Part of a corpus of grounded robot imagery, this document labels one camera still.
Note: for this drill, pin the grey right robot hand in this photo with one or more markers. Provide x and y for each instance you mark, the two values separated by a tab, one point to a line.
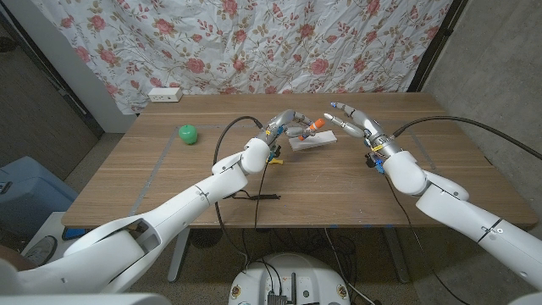
364	123

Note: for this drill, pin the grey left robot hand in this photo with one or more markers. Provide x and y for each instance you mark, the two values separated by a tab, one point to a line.
283	120

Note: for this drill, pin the glue stick with blue label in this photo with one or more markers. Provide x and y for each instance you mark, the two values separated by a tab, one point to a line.
308	130

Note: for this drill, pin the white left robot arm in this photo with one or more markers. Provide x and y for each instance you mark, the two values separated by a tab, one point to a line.
186	207

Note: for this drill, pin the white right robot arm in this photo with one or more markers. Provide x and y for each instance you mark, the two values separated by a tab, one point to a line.
461	199

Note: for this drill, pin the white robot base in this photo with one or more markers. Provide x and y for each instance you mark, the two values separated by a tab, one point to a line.
288	275

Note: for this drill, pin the yellow toy banana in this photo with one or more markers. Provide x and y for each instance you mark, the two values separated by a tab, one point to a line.
277	161

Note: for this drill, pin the green toy apple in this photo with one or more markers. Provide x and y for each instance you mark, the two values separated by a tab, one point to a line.
188	134

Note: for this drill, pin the white stylus pen box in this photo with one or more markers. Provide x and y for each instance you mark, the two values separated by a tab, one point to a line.
315	142

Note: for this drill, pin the floral curtain backdrop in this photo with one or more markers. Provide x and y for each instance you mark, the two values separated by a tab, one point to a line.
254	46

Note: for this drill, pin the black backdrop pole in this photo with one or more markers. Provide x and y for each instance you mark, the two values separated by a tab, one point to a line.
436	42

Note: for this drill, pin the white power strip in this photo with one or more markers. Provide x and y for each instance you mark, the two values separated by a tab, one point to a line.
164	94

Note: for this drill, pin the grey table leg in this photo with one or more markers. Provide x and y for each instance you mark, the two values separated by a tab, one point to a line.
178	258
397	254

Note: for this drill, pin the black round floor object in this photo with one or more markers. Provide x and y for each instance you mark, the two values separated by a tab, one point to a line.
206	238

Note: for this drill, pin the white floor board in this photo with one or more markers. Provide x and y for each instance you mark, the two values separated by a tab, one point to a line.
51	224

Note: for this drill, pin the blue plastic bin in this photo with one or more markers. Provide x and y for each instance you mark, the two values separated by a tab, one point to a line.
29	190

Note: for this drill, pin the grey sneaker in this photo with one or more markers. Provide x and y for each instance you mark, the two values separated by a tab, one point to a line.
41	251

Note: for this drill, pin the person's bare limb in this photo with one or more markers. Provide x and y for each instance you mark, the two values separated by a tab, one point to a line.
12	258

